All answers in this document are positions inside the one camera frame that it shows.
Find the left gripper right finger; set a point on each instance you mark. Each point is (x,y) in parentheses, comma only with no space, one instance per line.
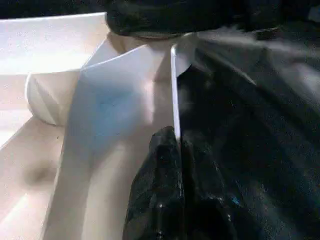
(212,205)

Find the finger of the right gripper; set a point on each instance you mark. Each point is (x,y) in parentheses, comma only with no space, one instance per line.
(162,17)

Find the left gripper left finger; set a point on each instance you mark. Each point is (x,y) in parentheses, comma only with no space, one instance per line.
(157,190)

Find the white plastic table top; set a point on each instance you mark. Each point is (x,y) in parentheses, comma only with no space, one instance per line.
(87,112)

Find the black mat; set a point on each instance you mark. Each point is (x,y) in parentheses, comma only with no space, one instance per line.
(262,125)

